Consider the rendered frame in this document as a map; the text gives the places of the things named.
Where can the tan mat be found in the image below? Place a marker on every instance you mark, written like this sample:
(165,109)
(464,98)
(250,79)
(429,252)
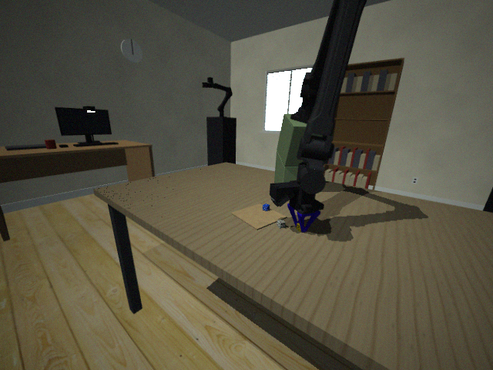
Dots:
(258,218)

